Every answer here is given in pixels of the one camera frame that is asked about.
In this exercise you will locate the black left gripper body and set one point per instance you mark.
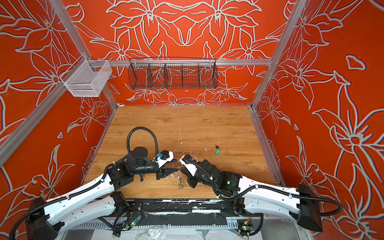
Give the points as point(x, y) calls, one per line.
point(149, 167)

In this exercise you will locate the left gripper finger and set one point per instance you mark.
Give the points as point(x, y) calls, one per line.
point(164, 172)
point(164, 162)

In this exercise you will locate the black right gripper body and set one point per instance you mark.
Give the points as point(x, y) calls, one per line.
point(200, 177)

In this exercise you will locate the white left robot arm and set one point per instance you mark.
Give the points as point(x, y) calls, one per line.
point(98, 198)

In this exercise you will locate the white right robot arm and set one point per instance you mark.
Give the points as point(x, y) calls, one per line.
point(255, 197)

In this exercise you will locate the green key tag with key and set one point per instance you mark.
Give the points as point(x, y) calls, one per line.
point(218, 150)

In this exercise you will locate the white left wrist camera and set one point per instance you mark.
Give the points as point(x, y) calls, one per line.
point(164, 157)

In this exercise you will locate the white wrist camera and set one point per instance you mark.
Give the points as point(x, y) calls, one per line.
point(164, 157)
point(189, 168)

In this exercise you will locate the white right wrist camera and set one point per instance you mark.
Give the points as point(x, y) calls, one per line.
point(189, 168)

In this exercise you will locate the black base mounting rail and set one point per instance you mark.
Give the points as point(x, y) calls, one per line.
point(203, 214)

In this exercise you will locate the black wire wall basket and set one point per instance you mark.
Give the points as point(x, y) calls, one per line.
point(173, 74)

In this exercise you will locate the white wire wall basket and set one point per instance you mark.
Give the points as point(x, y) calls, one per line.
point(83, 79)

